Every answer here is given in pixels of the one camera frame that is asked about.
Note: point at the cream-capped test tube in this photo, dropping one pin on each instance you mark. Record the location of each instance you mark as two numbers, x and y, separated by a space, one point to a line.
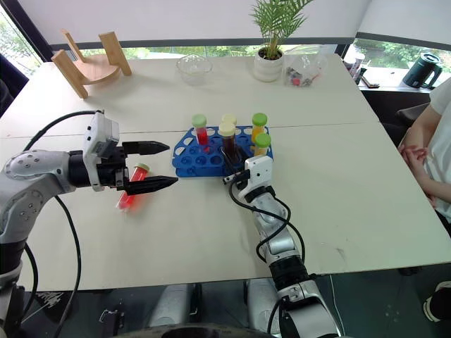
229 118

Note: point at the clear bag of small parts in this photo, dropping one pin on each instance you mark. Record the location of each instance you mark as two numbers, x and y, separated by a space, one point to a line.
304 70

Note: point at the red and white packet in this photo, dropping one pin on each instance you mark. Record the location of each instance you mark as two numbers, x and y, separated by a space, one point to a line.
356 67

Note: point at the dark green jug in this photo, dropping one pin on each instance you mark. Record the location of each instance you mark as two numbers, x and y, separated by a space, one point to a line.
421 72

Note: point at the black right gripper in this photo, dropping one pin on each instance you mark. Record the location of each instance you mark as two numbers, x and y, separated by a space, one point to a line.
243 174

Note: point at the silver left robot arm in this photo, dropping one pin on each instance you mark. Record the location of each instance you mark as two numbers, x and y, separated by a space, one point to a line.
31 179

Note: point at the blue test tube rack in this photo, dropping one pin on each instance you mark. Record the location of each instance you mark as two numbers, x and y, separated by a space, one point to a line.
197 160

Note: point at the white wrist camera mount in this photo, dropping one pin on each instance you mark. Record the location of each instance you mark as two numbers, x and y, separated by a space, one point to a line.
260 170
102 128

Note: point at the green palm plant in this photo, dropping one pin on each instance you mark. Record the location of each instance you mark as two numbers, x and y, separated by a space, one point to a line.
278 21

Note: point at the black bracket under table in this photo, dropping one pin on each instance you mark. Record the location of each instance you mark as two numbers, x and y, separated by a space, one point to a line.
112 321

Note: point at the dark chair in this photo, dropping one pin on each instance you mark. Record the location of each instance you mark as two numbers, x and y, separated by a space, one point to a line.
10 84

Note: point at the clear glass bowl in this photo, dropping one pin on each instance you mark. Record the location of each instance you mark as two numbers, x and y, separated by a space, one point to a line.
194 68

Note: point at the black and white sneaker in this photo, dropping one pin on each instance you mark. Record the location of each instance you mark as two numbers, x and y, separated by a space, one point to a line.
438 303

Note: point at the dark red tube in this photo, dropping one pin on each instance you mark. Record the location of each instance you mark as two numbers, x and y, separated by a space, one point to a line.
228 139

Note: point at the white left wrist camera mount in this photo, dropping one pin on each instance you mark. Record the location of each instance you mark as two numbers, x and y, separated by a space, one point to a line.
102 128

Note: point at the silver rounded robot leg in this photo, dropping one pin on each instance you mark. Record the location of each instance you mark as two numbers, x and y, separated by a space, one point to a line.
171 304
260 304

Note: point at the bystander's left hand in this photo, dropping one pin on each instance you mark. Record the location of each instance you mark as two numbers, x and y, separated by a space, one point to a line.
422 154

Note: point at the bystander's right hand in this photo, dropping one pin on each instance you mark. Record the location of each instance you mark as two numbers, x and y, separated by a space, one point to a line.
408 152

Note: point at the bystander in white shirt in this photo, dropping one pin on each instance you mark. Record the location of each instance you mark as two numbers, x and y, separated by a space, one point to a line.
440 119

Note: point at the white plant pot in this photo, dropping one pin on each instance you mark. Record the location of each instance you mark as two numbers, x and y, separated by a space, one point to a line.
268 67

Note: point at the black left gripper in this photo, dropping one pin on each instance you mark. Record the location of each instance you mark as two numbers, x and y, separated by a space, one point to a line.
112 172

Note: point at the orange tube, green cap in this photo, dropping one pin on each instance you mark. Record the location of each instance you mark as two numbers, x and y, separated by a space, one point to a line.
258 128

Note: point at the yellow tube, green cap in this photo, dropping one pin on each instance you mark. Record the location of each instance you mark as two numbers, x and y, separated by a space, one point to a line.
262 144

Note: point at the wooden curved stand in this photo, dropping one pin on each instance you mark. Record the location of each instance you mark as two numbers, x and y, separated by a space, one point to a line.
95 67

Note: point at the black office chair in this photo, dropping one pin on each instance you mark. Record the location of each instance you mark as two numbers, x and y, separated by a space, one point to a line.
410 116

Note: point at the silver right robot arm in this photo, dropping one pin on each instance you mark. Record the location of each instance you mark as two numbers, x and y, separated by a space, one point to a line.
278 239

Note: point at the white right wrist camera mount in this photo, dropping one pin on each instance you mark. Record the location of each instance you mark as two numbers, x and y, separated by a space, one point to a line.
260 170

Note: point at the red tube, green cap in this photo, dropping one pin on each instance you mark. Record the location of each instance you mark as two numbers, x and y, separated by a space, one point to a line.
135 183
202 135

